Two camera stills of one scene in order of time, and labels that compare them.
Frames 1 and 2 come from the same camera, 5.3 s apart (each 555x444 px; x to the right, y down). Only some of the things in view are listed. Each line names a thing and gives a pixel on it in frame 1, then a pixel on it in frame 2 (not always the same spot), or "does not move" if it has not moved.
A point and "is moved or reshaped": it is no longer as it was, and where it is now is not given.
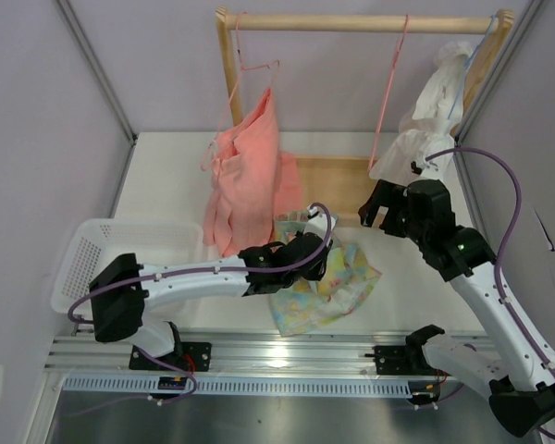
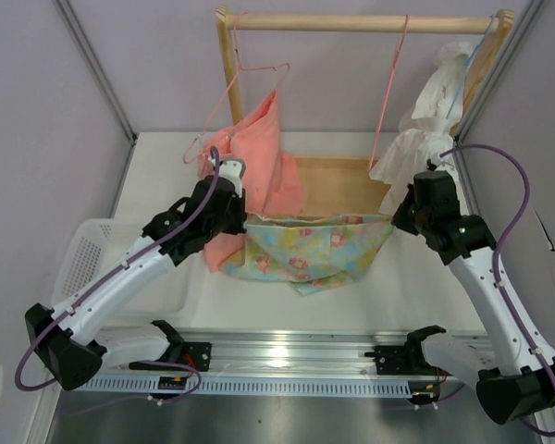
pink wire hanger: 396,57 does not move
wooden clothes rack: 334,186 does not move
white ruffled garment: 427,138 does not move
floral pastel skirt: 310,303 is moved or reshaped
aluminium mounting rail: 243,351 does not move
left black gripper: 316,272 to 237,226
